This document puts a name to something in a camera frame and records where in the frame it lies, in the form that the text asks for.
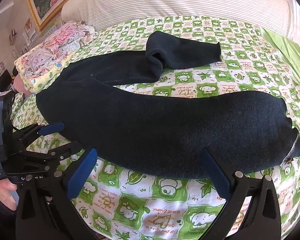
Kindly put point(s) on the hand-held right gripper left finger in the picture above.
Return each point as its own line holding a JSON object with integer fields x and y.
{"x": 82, "y": 172}

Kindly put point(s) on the paper wall chart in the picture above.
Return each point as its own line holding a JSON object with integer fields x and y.
{"x": 30, "y": 31}

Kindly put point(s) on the black monitor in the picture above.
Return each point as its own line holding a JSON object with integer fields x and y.
{"x": 2, "y": 81}

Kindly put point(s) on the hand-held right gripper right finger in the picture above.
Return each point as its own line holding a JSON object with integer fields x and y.
{"x": 215, "y": 175}

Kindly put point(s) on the black pants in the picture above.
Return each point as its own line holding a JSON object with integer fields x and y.
{"x": 165, "y": 130}

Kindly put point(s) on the green printed bed sheet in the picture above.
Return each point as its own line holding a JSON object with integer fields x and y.
{"x": 165, "y": 205}

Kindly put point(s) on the plain green cloth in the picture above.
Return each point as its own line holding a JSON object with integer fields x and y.
{"x": 290, "y": 50}

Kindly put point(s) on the pink pillow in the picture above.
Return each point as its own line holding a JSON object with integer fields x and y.
{"x": 21, "y": 85}

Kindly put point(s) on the yellow printed pillow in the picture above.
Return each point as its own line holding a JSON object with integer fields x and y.
{"x": 43, "y": 78}

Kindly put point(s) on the floral pillow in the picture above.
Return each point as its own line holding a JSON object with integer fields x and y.
{"x": 55, "y": 45}

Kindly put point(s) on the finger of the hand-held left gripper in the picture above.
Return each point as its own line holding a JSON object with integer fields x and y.
{"x": 52, "y": 155}
{"x": 51, "y": 128}

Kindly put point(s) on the person's left hand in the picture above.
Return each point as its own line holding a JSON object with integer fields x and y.
{"x": 5, "y": 192}

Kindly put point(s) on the white striped headboard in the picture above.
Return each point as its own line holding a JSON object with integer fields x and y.
{"x": 177, "y": 2}

